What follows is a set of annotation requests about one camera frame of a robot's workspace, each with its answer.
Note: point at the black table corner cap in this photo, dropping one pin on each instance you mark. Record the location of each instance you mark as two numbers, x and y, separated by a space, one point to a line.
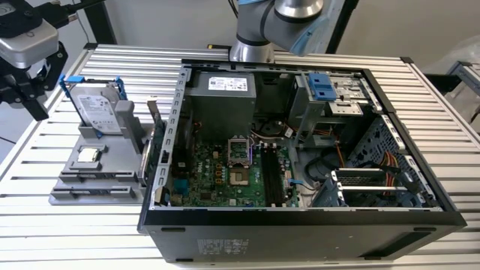
90 46
406 60

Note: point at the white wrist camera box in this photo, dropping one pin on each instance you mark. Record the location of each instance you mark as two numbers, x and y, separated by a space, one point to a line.
25 45

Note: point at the grey power supply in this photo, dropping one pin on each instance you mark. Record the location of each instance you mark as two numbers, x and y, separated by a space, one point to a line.
221 112

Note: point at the black case fan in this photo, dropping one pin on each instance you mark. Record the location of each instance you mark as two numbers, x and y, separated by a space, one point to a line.
182 135

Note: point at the silver CPU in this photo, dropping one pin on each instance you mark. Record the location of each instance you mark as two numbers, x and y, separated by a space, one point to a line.
88 155

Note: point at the green graphics card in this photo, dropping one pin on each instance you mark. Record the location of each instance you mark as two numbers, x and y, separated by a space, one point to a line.
158 132

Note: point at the black frame post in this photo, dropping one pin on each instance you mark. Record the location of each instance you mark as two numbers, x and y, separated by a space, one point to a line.
346 22
101 25

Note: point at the round black speaker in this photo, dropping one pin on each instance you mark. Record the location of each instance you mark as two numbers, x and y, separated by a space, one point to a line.
273 128

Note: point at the blue drive latch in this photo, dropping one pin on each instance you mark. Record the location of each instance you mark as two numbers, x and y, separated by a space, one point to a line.
320 87

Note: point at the black RAM slot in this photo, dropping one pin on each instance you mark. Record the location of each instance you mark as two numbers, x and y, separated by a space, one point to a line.
265 174
277 174

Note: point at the hard disk in blue carrier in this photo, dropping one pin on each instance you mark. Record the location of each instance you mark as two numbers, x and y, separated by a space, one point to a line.
93 109

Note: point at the metal disk bay cage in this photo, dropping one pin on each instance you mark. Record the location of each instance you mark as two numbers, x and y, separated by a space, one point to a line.
360 174

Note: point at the grey parts rack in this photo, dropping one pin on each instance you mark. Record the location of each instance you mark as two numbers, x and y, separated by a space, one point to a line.
112 152

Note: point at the clear plastic bag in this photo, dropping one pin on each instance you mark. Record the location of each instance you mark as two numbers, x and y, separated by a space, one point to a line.
461 50

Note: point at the black camera bracket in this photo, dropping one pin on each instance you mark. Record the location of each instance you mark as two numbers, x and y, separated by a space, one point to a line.
18 17

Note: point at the blue board connector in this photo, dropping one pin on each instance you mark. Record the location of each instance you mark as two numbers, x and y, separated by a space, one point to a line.
180 188

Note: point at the green motherboard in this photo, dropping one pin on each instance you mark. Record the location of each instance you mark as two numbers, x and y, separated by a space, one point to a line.
202 180

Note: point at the black PC case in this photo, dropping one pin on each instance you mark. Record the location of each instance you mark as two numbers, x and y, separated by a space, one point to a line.
262 242

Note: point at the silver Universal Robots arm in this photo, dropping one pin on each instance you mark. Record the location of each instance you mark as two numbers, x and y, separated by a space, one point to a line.
250 25

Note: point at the CPU socket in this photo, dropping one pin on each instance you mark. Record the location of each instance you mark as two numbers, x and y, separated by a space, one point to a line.
240 177

